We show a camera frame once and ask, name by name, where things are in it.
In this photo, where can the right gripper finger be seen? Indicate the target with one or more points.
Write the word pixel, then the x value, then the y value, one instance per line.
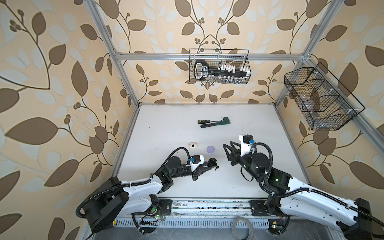
pixel 235 145
pixel 232 154

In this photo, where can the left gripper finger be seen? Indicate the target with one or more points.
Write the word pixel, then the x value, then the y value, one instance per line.
pixel 199 171
pixel 204 165

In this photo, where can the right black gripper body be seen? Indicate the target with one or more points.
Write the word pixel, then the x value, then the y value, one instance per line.
pixel 245 163

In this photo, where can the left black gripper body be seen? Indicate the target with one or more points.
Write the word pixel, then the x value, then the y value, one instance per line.
pixel 184 171

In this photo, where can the black round earbud case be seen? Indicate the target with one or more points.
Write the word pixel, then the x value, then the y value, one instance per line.
pixel 212 162

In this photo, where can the purple round earbud case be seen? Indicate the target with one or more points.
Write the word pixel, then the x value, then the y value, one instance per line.
pixel 210 149

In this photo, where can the white earbud charging case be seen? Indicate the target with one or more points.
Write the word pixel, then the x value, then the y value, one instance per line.
pixel 193 145

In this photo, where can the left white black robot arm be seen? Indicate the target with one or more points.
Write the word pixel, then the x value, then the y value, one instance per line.
pixel 139 199

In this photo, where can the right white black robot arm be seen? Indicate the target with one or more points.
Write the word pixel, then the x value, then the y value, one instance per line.
pixel 289 196

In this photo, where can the black yellow screwdriver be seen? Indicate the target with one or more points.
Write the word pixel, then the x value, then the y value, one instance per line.
pixel 206 121

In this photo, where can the black tool set in basket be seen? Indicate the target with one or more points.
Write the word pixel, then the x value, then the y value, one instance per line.
pixel 222 73

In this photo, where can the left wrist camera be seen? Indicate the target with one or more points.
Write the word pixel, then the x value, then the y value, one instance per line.
pixel 195 161

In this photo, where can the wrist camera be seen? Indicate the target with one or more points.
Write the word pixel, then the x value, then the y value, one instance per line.
pixel 247 143
pixel 195 161

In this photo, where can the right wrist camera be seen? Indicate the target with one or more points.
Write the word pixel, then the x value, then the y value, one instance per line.
pixel 247 143

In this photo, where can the green handled tool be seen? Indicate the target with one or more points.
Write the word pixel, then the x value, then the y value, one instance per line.
pixel 224 121

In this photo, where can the back wire basket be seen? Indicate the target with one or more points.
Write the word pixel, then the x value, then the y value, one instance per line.
pixel 238 57

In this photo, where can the side wire basket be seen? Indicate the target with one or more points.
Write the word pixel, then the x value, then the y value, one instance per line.
pixel 325 102

